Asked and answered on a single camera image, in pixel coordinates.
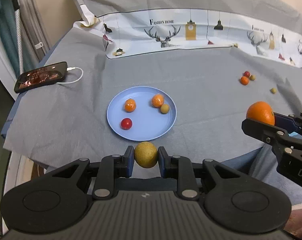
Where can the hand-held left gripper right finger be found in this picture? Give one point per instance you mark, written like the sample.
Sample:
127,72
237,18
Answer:
161,162

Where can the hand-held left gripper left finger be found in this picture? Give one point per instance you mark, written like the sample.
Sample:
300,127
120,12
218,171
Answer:
130,162

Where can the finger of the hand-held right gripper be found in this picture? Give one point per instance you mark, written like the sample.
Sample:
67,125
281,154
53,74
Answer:
258,130
283,121

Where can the small yellow-green fruit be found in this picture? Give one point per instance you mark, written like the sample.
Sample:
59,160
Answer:
146,158
165,108
252,77
273,90

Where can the red cherry tomato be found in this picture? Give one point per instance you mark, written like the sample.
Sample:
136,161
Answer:
126,123
246,74

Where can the blue plastic plate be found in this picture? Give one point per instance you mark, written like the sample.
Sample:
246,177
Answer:
146,125

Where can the plastic-wrapped small orange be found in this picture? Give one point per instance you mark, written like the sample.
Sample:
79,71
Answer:
157,100

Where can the person's grey-blue pants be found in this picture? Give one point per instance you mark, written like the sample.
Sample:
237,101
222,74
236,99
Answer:
261,170

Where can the grey printed tablecloth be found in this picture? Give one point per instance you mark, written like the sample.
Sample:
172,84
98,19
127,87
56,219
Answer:
191,62

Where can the black smartphone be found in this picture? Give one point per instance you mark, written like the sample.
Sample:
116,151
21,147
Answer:
41,76

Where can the white tag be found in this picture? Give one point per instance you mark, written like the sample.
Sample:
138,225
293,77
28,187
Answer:
38,45

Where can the grey curtain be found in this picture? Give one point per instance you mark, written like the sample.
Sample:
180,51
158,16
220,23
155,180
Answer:
33,17

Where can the teal hanging cloth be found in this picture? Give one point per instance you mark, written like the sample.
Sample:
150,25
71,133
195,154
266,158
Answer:
3,25

